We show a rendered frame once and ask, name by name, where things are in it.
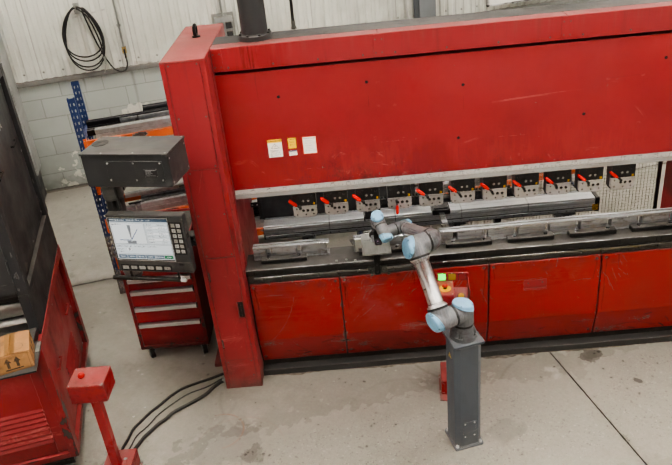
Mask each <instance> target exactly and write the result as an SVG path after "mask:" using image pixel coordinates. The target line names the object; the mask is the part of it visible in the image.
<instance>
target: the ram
mask: <svg viewBox="0 0 672 465"><path fill-rule="evenodd" d="M215 82H216V87H217V93H218V99H219V105H220V110H221V116H222V122H223V128H224V133H225V139H226V145H227V151H228V156H229V162H230V168H231V174H232V179H233V185H234V190H235V191H238V190H249V189H260V188H271V187H282V186H293V185H304V184H315V183H326V182H338V181H349V180H360V179H371V178H382V177H393V176H404V175H415V174H426V173H437V172H448V171H459V170H471V169H482V168H493V167H504V166H515V165H526V164H537V163H548V162H559V161H570V160H581V159H592V158H604V157H615V156H626V155H637V154H648V153H659V152H670V151H672V30H665V31H655V32H644V33H633V34H623V35H612V36H601V37H591V38H580V39H570V40H567V39H566V40H558V41H548V42H537V43H527V44H516V45H505V46H495V47H484V48H474V49H463V50H452V51H442V52H431V53H421V54H410V55H399V56H389V57H378V58H368V59H357V60H346V61H336V62H325V63H314V64H304V65H293V66H283V67H272V68H261V69H251V70H240V71H230V72H219V73H216V74H215ZM307 136H316V143H317V152H318V153H312V154H304V152H303V144H302V137H307ZM287 138H296V146H297V148H291V149H289V148H288V141H287ZM275 139H281V143H282V150H283V157H272V158H269V151H268V144H267V140H275ZM291 150H297V154H298V155H293V156H289V151H291ZM670 160H672V156H667V157H656V158H645V159H634V160H623V161H611V162H600V163H589V164H578V165H567V166H556V167H545V168H534V169H523V170H512V171H500V172H489V173H478V174H467V175H456V176H445V177H434V178H423V179H412V180H400V181H389V182H378V183H367V184H356V185H345V186H334V187H323V188H312V189H301V190H289V191H278V192H267V193H256V194H245V195H235V197H236V199H247V198H258V197H269V196H280V195H291V194H303V193H314V192H325V191H336V190H347V189H358V188H369V187H380V186H392V185H403V184H414V183H425V182H436V181H447V180H458V179H469V178H481V177H492V176H503V175H514V174H525V173H536V172H547V171H558V170H569V169H581V168H592V167H603V166H614V165H625V164H636V163H647V162H658V161H670Z"/></svg>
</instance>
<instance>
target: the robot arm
mask: <svg viewBox="0 0 672 465"><path fill-rule="evenodd" d="M370 218H371V222H370V224H371V229H370V232H369V237H370V238H371V239H373V238H374V242H375V245H382V242H383V243H387V242H389V241H391V240H392V239H393V236H395V235H398V234H402V233H403V234H406V235H409V237H406V238H404V240H403V241H402V252H403V255H404V256H405V258H406V259H410V262H411V263H413V264H414V265H415V268H416V271H417V274H418V277H419V280H420V283H421V286H422V289H423V292H424V294H425V297H426V300H427V303H428V308H427V312H428V313H427V314H426V321H427V324H428V325H429V327H430V328H431V329H432V330H433V331H434V332H437V333H438V332H442V331H445V330H447V329H450V328H451V329H450V332H449V335H450V338H451V340H452V341H454V342H456V343H459V344H468V343H471V342H473V341H475V340H476V338H477V331H476V328H475V326H474V305H473V302H472V301H471V300H469V299H467V298H463V297H458V298H455V299H453V301H452V304H451V305H449V306H448V304H447V303H446V302H444V301H443V298H442V295H441V292H440V289H439V286H438V284H437V281H436V278H435V275H434V272H433V269H432V266H431V263H430V261H429V258H430V252H431V251H433V250H435V249H437V248H438V247H439V245H440V243H441V235H440V233H439V232H438V231H437V230H436V229H434V228H430V227H429V228H425V227H422V226H419V225H416V224H413V223H412V221H411V220H410V219H403V220H401V221H398V222H395V223H392V224H389V225H387V223H386V221H385V219H384V215H383V213H382V212H381V211H380V210H374V211H373V212H372V213H371V217H370Z"/></svg>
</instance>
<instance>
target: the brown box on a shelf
mask: <svg viewBox="0 0 672 465"><path fill-rule="evenodd" d="M41 344H42V342H41V341H35V342H33V339H32V337H31V334H30V331H29V330H24V331H20V332H14V333H10V335H9V334H8V335H5V336H2V337H0V380H4V379H8V378H13V377H17V376H21V375H26V374H30V373H35V372H37V367H38V361H39V355H40V350H41Z"/></svg>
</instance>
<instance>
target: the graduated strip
mask: <svg viewBox="0 0 672 465"><path fill-rule="evenodd" d="M667 156H672V151H670V152H659V153H648V154H637V155H626V156H615V157H604V158H592V159H581V160H570V161H559V162H548V163H537V164H526V165H515V166H504V167H493V168H482V169H471V170H459V171H448V172H437V173H426V174H415V175H404V176H393V177H382V178H371V179H360V180H349V181H338V182H326V183H315V184H304V185H293V186H282V187H271V188H260V189H249V190H238V191H235V195H245V194H256V193H267V192H278V191H289V190H301V189H312V188H323V187H334V186H345V185H356V184H367V183H378V182H389V181H400V180H412V179H423V178H434V177H445V176H456V175H467V174H478V173H489V172H500V171H512V170H523V169H534V168H545V167H556V166H567V165H578V164H589V163H600V162H611V161H623V160H634V159H645V158H656V157H667Z"/></svg>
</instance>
